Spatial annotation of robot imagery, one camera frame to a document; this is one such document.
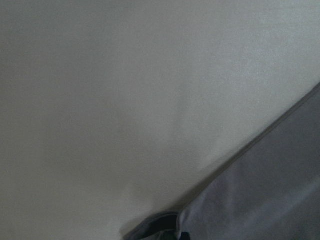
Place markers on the dark brown t-shirt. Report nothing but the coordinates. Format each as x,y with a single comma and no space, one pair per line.
269,191

